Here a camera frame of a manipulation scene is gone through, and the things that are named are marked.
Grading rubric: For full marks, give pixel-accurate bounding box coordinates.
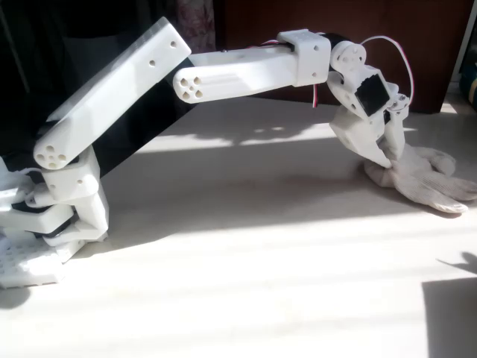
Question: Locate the white knitted work glove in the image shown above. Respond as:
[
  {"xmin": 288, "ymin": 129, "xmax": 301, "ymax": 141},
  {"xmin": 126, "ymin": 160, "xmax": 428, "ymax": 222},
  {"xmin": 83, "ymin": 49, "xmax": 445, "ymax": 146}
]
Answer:
[{"xmin": 363, "ymin": 145, "xmax": 477, "ymax": 214}]

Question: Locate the brown wooden cabinet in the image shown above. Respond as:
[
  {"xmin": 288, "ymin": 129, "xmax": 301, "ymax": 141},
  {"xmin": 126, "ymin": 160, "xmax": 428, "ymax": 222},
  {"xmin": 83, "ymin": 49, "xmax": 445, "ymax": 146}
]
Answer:
[{"xmin": 215, "ymin": 0, "xmax": 474, "ymax": 115}]

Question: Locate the floral patterned curtain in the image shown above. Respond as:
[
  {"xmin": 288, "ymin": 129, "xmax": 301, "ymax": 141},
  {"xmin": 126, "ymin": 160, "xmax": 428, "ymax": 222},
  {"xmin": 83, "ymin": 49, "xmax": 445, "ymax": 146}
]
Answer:
[{"xmin": 173, "ymin": 0, "xmax": 218, "ymax": 55}]

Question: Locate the red white black gripper cable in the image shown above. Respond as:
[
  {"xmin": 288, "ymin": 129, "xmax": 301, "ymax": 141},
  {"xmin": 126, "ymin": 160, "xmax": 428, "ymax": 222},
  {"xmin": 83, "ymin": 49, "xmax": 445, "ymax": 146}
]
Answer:
[{"xmin": 359, "ymin": 35, "xmax": 415, "ymax": 101}]

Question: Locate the white door frame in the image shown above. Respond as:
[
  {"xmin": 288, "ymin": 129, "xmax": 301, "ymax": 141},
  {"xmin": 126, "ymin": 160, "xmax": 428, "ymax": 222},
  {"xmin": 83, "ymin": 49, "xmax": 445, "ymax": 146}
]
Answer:
[{"xmin": 449, "ymin": 0, "xmax": 477, "ymax": 94}]

